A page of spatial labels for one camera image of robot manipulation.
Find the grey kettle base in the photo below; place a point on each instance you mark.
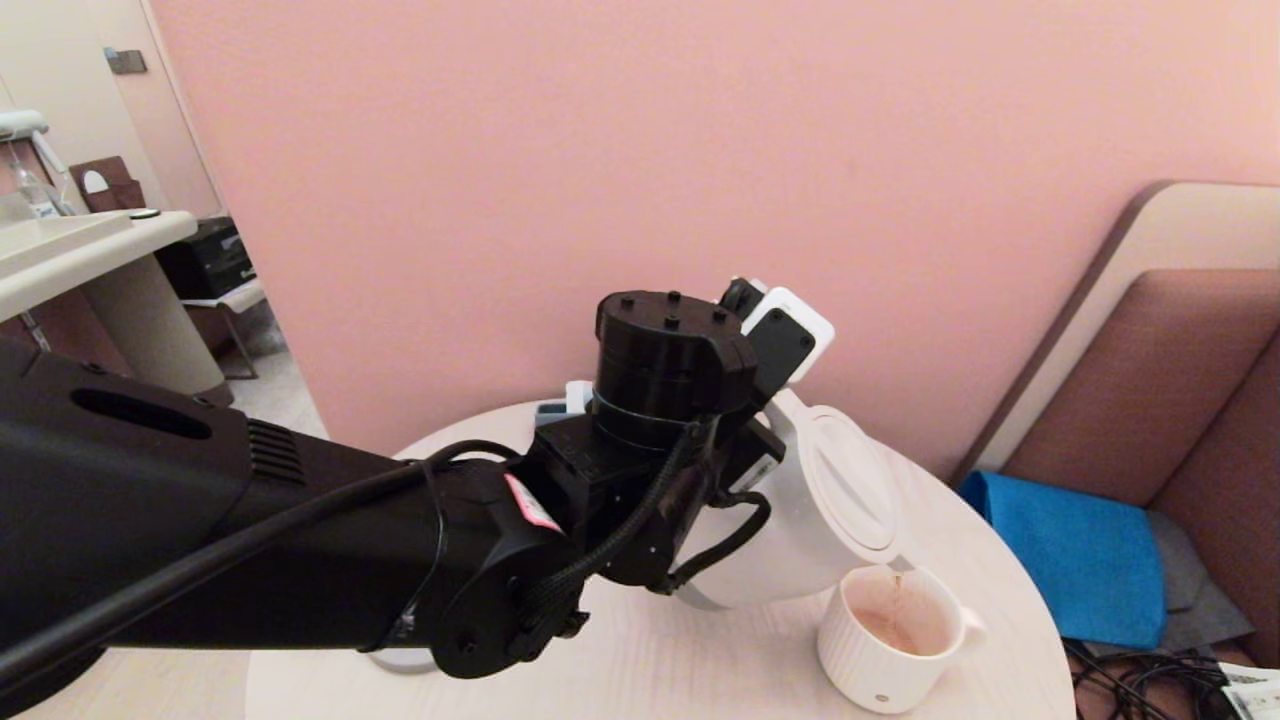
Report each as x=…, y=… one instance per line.
x=400, y=660

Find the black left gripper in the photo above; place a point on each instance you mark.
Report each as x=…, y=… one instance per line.
x=700, y=490

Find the chrome drain pipe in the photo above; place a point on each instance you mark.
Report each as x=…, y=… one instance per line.
x=33, y=330

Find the white sink counter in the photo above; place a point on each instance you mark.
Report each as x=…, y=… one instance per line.
x=90, y=250

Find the large white ribbed mug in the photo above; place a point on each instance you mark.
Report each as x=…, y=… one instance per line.
x=872, y=672

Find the white hair dryer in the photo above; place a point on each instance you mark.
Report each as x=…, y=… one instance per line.
x=22, y=125

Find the white electric kettle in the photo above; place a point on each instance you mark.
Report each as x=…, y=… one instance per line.
x=830, y=520

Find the brown tissue holder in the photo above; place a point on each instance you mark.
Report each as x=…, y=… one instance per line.
x=115, y=195

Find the clear glass bottle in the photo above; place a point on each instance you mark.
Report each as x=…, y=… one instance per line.
x=40, y=200

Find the black box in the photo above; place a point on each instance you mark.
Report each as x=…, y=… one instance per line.
x=205, y=260

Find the beige sink pedestal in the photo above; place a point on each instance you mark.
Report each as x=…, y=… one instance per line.
x=160, y=320

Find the grey seat cushion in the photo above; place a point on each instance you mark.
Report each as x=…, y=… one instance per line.
x=1190, y=590

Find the white printed paper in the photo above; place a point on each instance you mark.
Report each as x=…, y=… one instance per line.
x=1255, y=695

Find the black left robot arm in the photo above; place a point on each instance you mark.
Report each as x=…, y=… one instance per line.
x=250, y=540

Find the metal rack with white towel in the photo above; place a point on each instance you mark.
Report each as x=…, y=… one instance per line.
x=230, y=298

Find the brown upholstered bench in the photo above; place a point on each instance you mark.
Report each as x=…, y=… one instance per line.
x=1180, y=380

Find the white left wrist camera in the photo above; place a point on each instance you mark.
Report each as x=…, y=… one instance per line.
x=805, y=325

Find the blue cloth bag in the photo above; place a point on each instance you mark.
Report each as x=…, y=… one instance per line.
x=1080, y=560

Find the grey wall plate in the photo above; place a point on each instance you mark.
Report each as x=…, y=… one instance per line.
x=127, y=64

